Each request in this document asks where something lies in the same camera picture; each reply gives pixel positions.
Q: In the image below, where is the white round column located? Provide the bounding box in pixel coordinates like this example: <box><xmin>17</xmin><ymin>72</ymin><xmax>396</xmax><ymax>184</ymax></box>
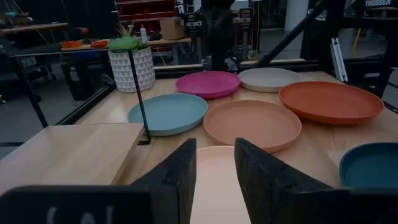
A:
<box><xmin>284</xmin><ymin>0</ymin><xmax>308</xmax><ymax>32</ymax></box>

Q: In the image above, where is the red storage bin rack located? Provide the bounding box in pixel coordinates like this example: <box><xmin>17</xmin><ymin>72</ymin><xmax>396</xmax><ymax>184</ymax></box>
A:
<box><xmin>117</xmin><ymin>0</ymin><xmax>177</xmax><ymax>23</ymax></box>

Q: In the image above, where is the wooden workbench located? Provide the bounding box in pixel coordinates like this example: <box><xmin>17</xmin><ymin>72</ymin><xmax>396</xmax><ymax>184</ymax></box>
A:
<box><xmin>60</xmin><ymin>37</ymin><xmax>193</xmax><ymax>66</ymax></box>

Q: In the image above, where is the silver aluminium profile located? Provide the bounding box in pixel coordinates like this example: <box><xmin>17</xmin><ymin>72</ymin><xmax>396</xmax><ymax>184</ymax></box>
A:
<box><xmin>330</xmin><ymin>37</ymin><xmax>349</xmax><ymax>83</ymax></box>

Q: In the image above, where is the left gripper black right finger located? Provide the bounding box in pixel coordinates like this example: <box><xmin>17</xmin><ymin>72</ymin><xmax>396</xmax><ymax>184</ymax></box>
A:
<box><xmin>234</xmin><ymin>138</ymin><xmax>398</xmax><ymax>224</ymax></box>

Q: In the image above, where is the orange red plate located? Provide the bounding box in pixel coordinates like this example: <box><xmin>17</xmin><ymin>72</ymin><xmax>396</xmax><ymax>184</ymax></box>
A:
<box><xmin>279</xmin><ymin>81</ymin><xmax>386</xmax><ymax>126</ymax></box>

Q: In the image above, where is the dark teal plate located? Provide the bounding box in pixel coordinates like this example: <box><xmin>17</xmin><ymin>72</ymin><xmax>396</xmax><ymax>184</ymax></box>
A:
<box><xmin>339</xmin><ymin>142</ymin><xmax>398</xmax><ymax>189</ymax></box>

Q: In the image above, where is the green succulent plant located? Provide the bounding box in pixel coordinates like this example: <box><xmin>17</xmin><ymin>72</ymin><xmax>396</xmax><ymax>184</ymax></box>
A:
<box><xmin>108</xmin><ymin>24</ymin><xmax>150</xmax><ymax>52</ymax></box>

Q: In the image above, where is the cardboard box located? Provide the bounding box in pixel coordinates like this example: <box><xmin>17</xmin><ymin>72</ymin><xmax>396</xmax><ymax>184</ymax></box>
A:
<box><xmin>159</xmin><ymin>17</ymin><xmax>187</xmax><ymax>40</ymax></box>

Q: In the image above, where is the cream white plate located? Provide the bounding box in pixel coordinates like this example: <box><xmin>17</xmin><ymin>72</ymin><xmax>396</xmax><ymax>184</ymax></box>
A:
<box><xmin>238</xmin><ymin>67</ymin><xmax>301</xmax><ymax>93</ymax></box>

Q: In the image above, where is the white squeeze bottle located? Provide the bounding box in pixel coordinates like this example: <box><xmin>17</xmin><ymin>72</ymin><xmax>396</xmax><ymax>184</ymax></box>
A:
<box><xmin>139</xmin><ymin>24</ymin><xmax>149</xmax><ymax>44</ymax></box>

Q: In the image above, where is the white triangle-patterned plant pot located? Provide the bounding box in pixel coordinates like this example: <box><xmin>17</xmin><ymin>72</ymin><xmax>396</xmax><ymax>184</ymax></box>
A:
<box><xmin>108</xmin><ymin>46</ymin><xmax>155</xmax><ymax>93</ymax></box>

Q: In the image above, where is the magenta plate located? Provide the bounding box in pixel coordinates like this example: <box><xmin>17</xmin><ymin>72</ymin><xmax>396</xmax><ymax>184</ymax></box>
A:
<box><xmin>175</xmin><ymin>70</ymin><xmax>241</xmax><ymax>100</ymax></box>

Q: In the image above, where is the peach plate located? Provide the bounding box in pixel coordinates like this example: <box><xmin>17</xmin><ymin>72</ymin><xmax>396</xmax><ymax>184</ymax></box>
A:
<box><xmin>203</xmin><ymin>100</ymin><xmax>302</xmax><ymax>154</ymax></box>

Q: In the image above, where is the pale pink plate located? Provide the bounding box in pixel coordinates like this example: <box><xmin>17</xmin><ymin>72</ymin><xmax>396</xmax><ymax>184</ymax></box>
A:
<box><xmin>189</xmin><ymin>145</ymin><xmax>251</xmax><ymax>224</ymax></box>

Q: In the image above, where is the light blue plate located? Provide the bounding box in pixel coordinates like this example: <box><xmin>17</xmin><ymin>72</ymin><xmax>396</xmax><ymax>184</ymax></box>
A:
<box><xmin>128</xmin><ymin>93</ymin><xmax>208</xmax><ymax>137</ymax></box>

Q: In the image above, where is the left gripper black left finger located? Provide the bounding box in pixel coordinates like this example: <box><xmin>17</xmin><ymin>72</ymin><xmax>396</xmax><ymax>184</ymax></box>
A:
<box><xmin>0</xmin><ymin>138</ymin><xmax>197</xmax><ymax>224</ymax></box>

